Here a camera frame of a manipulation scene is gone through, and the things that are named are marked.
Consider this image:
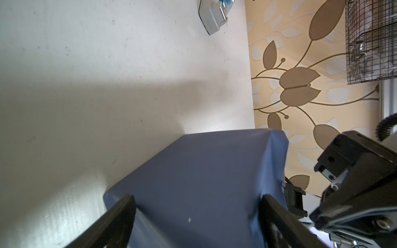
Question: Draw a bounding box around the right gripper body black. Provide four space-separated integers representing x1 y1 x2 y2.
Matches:
310 131 397 248

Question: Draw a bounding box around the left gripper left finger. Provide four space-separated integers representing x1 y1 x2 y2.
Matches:
67 194 136 248

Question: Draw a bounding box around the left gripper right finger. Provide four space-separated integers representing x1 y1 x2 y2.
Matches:
259 194 327 248

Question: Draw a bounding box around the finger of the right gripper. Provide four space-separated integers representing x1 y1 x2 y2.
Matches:
283 178 308 219

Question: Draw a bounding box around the light blue wrapping paper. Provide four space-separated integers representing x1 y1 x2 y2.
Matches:
103 129 288 248

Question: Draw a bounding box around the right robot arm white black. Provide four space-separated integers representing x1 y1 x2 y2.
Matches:
284 114 397 248

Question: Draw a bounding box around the grey tape dispenser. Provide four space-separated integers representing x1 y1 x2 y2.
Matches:
198 0 235 35

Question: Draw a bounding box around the right wire basket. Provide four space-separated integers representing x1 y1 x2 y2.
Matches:
345 0 397 84

